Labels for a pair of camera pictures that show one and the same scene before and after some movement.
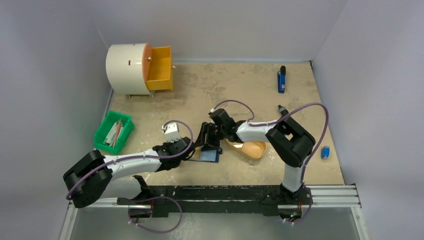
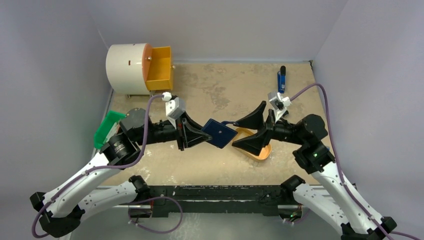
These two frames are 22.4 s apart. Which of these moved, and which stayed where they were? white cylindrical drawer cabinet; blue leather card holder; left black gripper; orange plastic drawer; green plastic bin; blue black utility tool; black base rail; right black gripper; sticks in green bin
Moved: right black gripper; blue leather card holder; left black gripper
Stayed: white cylindrical drawer cabinet; sticks in green bin; black base rail; green plastic bin; blue black utility tool; orange plastic drawer
